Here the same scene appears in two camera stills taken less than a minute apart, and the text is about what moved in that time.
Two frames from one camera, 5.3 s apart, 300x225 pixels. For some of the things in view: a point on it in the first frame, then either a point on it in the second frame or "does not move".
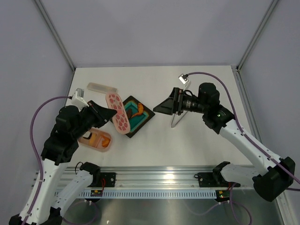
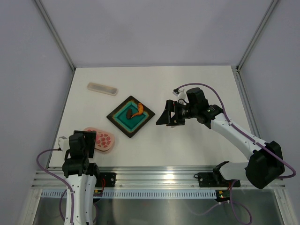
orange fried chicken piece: [140, 108] does not move
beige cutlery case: [101, 88] does not move
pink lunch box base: [95, 139] → [109, 151]
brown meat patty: [129, 113] does not move
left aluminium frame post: [54, 32] does not move
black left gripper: [101, 113] → [89, 138]
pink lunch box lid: [120, 120] → [104, 141]
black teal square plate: [138, 114] does not move
